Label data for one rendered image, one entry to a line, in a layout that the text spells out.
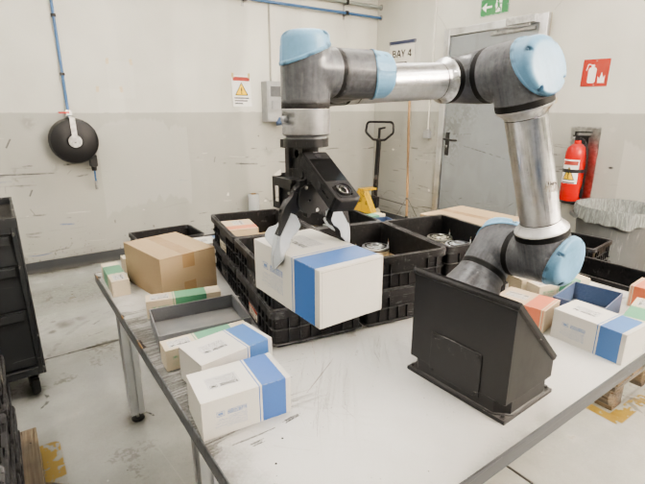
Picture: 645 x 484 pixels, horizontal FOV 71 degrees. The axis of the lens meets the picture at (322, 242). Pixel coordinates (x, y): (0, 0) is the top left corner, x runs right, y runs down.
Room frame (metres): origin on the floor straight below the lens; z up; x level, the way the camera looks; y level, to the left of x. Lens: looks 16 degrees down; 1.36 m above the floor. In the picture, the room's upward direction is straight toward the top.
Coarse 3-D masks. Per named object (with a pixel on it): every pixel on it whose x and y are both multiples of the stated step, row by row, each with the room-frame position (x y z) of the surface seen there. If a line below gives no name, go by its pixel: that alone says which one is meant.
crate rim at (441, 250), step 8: (360, 224) 1.69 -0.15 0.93; (368, 224) 1.70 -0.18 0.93; (384, 224) 1.71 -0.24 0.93; (408, 232) 1.57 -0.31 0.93; (424, 240) 1.47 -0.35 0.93; (440, 248) 1.38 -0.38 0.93; (384, 256) 1.30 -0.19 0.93; (392, 256) 1.30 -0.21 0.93; (400, 256) 1.31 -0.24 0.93; (408, 256) 1.32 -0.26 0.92; (416, 256) 1.33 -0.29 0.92; (424, 256) 1.35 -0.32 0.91; (432, 256) 1.36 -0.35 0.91; (384, 264) 1.29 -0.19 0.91
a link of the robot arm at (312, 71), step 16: (288, 32) 0.70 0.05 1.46; (304, 32) 0.69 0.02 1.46; (320, 32) 0.70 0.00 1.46; (288, 48) 0.70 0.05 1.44; (304, 48) 0.69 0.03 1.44; (320, 48) 0.70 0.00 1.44; (336, 48) 0.73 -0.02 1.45; (288, 64) 0.70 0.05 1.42; (304, 64) 0.69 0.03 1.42; (320, 64) 0.70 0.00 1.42; (336, 64) 0.71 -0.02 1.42; (288, 80) 0.70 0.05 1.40; (304, 80) 0.69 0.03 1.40; (320, 80) 0.70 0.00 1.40; (336, 80) 0.71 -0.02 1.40; (288, 96) 0.70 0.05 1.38; (304, 96) 0.69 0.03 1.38; (320, 96) 0.70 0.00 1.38
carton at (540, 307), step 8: (512, 288) 1.42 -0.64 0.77; (504, 296) 1.36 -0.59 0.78; (512, 296) 1.36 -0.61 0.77; (520, 296) 1.36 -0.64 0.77; (528, 296) 1.36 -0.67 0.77; (536, 296) 1.36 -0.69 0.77; (544, 296) 1.36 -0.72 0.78; (528, 304) 1.29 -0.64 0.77; (536, 304) 1.29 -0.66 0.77; (544, 304) 1.29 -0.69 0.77; (552, 304) 1.29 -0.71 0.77; (536, 312) 1.26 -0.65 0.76; (544, 312) 1.24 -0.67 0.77; (552, 312) 1.29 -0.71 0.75; (536, 320) 1.26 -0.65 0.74; (544, 320) 1.25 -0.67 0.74; (552, 320) 1.29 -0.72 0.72; (544, 328) 1.25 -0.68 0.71
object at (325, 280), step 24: (264, 240) 0.75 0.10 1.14; (312, 240) 0.74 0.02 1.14; (336, 240) 0.74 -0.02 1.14; (264, 264) 0.73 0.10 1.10; (288, 264) 0.66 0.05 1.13; (312, 264) 0.62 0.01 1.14; (336, 264) 0.62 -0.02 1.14; (360, 264) 0.64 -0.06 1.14; (264, 288) 0.73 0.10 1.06; (288, 288) 0.66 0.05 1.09; (312, 288) 0.61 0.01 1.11; (336, 288) 0.61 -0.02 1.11; (360, 288) 0.64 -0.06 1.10; (312, 312) 0.61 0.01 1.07; (336, 312) 0.61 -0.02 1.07; (360, 312) 0.64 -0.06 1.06
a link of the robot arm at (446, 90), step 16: (400, 64) 0.96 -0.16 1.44; (416, 64) 0.98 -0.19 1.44; (432, 64) 1.00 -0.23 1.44; (448, 64) 1.02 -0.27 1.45; (464, 64) 1.02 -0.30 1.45; (400, 80) 0.94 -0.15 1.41; (416, 80) 0.96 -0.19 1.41; (432, 80) 0.98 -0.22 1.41; (448, 80) 1.00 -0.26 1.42; (464, 80) 1.01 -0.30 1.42; (400, 96) 0.95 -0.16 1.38; (416, 96) 0.98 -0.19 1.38; (432, 96) 1.00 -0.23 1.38; (448, 96) 1.02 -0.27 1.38; (464, 96) 1.03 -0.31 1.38
